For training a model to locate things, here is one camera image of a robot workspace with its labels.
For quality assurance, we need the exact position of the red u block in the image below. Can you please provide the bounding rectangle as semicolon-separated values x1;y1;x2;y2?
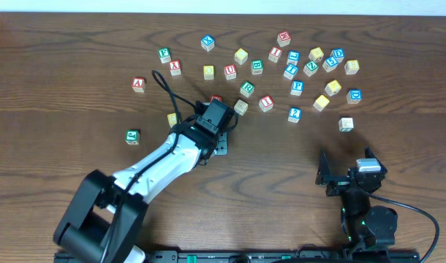
210;95;222;102
224;64;237;80

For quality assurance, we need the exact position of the red i block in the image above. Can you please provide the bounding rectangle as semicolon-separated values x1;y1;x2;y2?
268;47;282;63
259;95;274;112

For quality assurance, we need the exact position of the yellow block far right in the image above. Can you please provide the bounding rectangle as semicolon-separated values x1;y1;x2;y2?
344;60;360;75

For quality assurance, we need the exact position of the blue T block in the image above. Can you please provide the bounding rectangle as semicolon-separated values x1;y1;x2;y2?
283;64;299;80

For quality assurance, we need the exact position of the blue S block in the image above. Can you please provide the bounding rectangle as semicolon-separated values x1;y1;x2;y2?
322;56;339;72

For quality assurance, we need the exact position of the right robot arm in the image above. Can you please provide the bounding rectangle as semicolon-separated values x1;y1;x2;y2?
315;148;398;260

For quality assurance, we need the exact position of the red U block lower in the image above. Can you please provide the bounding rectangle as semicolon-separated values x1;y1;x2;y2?
210;95;222;102

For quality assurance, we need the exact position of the yellow block mid right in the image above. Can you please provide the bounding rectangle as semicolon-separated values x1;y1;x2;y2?
325;80;341;96

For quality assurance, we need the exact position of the blue d block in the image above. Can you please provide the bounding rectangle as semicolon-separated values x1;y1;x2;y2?
347;89;363;104
330;48;345;63

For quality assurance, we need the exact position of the blue L block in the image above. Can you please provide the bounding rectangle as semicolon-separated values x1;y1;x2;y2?
287;50;301;66

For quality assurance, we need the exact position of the yellow block upper centre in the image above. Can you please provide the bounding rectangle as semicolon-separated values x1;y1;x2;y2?
234;48;249;65

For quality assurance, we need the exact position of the green B block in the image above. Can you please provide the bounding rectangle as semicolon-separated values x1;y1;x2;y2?
251;59;264;75

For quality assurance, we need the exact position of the yellow block lower left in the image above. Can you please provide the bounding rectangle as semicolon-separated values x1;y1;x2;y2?
167;113;178;128

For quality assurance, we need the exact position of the blue 2 block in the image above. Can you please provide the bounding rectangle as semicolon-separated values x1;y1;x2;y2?
287;107;302;123

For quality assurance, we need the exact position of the red I block lower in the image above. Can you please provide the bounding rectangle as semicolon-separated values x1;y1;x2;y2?
259;95;274;112

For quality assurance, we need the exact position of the blue P block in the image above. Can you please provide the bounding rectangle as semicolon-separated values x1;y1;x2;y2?
290;80;304;96

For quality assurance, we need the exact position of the green F block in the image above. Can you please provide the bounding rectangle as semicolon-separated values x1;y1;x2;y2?
158;47;171;64

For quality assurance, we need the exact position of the blue D block lower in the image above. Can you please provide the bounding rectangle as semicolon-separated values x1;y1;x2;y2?
347;89;363;104

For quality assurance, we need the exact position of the green Z block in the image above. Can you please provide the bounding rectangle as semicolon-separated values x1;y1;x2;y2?
303;61;319;77

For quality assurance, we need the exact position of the white K block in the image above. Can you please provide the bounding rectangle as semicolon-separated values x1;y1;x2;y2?
234;99;249;115

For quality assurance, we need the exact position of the green R block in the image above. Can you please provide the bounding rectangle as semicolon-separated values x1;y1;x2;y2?
240;81;255;98

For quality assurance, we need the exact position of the red A block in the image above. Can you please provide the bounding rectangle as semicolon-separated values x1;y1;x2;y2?
132;77;146;93

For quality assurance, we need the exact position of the green J block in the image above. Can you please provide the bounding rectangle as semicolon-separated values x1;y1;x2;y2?
125;130;140;145

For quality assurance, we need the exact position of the red I block upper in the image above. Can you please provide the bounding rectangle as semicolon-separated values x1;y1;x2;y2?
268;47;282;63

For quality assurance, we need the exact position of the red U block upper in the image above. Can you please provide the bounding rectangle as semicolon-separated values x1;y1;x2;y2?
224;64;237;80

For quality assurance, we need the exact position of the red H block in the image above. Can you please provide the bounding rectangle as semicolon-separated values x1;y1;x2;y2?
277;31;292;47

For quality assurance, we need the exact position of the yellow block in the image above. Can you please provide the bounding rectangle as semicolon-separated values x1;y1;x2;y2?
167;113;178;128
234;48;249;65
203;65;215;80
313;95;330;112
309;47;324;63
344;60;360;75

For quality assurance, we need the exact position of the blue D block upper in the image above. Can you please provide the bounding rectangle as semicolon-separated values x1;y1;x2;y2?
330;48;345;63

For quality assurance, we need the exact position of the yellow block centre left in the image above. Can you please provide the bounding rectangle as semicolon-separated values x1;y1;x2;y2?
203;65;215;80

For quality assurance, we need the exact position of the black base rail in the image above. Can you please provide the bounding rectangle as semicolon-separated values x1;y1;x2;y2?
139;247;420;263

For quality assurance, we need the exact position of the yellow block lower right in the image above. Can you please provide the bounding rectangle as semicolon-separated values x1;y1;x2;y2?
313;95;330;112

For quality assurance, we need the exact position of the blue X block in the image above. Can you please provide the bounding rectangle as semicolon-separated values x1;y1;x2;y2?
201;35;215;52

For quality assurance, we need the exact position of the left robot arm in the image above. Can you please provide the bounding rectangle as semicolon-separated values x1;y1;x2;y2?
53;122;229;262

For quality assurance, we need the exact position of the white F block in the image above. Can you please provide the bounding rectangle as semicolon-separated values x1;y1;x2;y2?
339;118;354;132

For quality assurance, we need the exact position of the yellow block upper right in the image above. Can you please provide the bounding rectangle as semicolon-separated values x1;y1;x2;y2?
309;47;324;63

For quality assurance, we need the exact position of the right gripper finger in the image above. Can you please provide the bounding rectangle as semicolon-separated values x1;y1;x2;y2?
315;150;332;186
364;147;388;174

